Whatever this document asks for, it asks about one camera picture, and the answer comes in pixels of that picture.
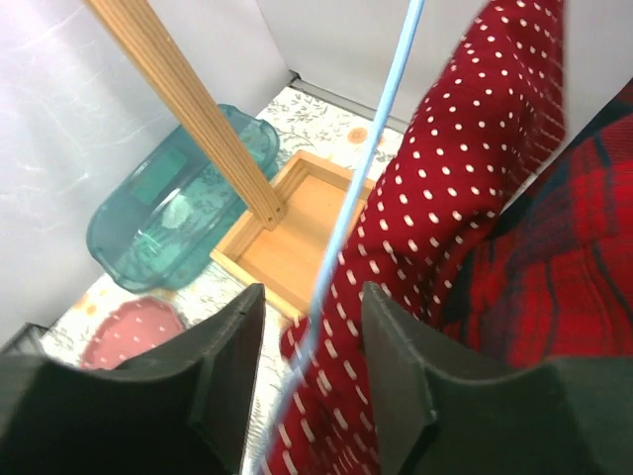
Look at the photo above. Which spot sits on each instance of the red plaid skirt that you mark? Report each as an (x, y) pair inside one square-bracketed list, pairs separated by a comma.
[(554, 276)]

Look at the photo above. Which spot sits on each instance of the teal plastic basket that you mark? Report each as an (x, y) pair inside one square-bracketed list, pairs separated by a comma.
[(157, 229)]

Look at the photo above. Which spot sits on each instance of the pink polka dot plate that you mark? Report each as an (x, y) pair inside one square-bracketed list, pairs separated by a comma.
[(134, 328)]

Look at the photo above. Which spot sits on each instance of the blue wire hanger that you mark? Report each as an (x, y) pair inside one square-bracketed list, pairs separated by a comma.
[(307, 347)]

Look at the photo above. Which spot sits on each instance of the red polka dot cloth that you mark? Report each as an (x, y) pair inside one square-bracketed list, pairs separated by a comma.
[(491, 118)]

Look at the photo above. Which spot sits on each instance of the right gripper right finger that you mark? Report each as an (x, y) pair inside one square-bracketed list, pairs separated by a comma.
[(441, 408)]

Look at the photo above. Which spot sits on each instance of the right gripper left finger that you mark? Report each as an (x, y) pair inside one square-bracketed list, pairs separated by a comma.
[(181, 408)]

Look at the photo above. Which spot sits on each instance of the wooden clothes rack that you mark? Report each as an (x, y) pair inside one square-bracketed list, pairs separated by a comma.
[(281, 240)]

